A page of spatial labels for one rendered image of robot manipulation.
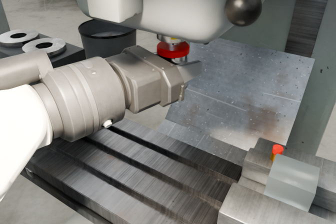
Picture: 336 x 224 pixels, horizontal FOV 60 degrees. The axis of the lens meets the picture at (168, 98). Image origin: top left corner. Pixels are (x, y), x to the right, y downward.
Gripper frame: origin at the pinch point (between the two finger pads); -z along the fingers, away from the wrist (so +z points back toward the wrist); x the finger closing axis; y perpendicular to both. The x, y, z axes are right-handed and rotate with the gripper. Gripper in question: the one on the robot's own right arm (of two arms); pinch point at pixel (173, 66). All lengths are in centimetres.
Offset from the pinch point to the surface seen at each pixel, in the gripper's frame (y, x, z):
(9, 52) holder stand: 6.9, 37.5, 15.1
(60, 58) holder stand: 6.9, 27.9, 7.4
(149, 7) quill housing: -11.1, -5.3, 7.8
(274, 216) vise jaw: 14.4, -20.2, -0.9
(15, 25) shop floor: 123, 433, -62
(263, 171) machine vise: 15.4, -14.1, -7.4
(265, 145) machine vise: 18.2, -8.9, -16.0
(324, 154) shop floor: 122, 17, -153
